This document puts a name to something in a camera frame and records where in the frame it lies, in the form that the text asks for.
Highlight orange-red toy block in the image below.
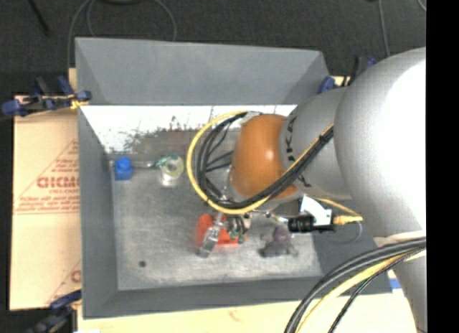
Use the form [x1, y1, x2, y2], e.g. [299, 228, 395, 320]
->
[195, 213, 248, 250]

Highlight brown cardboard board red print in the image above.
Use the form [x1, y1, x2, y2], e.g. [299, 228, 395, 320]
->
[8, 107, 84, 311]

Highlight black cylinder on white bracket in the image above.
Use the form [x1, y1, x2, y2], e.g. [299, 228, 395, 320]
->
[286, 194, 338, 234]

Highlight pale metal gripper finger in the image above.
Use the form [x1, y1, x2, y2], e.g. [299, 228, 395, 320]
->
[196, 215, 221, 258]

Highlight grey and purple toy figure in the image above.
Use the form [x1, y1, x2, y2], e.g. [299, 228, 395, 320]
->
[259, 224, 299, 258]

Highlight blue plastic block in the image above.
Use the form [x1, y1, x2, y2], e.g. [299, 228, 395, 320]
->
[113, 156, 135, 182]

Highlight grey metal bin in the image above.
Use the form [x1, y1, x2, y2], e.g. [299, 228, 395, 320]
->
[74, 37, 392, 319]

